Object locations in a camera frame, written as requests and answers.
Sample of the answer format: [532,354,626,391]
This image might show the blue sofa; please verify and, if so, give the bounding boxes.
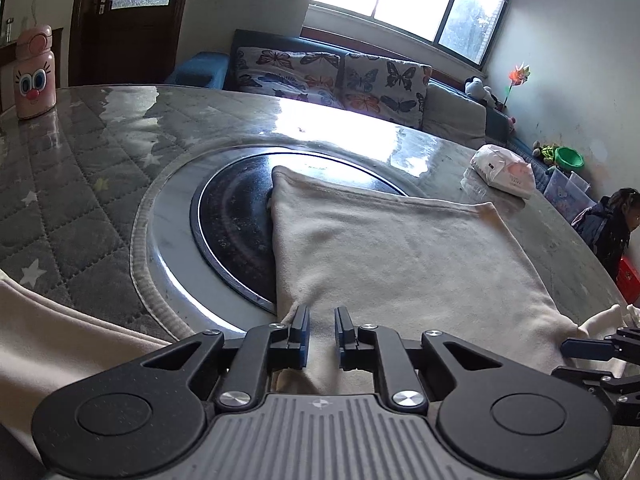
[164,29,522,147]

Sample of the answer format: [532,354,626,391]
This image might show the grey quilted star table cover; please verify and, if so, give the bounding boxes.
[0,84,640,480]

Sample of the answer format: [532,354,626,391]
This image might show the colourful pinwheel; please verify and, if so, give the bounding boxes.
[504,62,532,111]

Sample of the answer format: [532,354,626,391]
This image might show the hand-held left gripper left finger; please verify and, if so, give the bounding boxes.
[142,305,311,405]

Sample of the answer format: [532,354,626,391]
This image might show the beige cloth garment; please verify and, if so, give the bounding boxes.
[269,165,640,397]

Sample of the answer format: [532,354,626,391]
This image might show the black round cooktop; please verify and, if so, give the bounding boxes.
[190,146,418,317]

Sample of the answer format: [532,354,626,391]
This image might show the cream cloth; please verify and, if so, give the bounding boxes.
[0,269,173,463]

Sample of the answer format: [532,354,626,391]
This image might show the pink cartoon water bottle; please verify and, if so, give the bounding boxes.
[12,25,57,121]

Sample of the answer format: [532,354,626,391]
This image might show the clear storage box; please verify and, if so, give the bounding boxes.
[544,167,593,222]

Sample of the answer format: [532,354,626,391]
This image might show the white plush toy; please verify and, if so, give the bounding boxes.
[464,76,497,107]

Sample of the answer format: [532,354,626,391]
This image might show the green plastic bowl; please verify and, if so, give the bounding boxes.
[554,145,585,171]

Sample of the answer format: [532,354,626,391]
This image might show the green plush toy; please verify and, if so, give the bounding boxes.
[531,141,559,167]

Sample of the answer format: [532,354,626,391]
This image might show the butterfly print cushion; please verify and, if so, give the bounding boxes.
[232,46,347,110]
[341,54,434,129]

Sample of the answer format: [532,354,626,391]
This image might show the beige cushion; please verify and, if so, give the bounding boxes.
[421,81,489,150]

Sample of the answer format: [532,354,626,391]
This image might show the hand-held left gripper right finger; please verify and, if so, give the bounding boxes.
[334,306,504,413]

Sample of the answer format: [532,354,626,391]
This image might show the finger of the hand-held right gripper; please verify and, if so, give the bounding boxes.
[550,367,640,427]
[560,327,640,362]

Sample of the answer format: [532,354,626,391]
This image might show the dark wooden door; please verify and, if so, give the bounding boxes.
[69,0,197,87]

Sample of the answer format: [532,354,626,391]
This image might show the red crate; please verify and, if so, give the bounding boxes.
[615,254,640,307]

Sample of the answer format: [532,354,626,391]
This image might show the white tissue packet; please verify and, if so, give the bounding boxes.
[469,143,536,200]

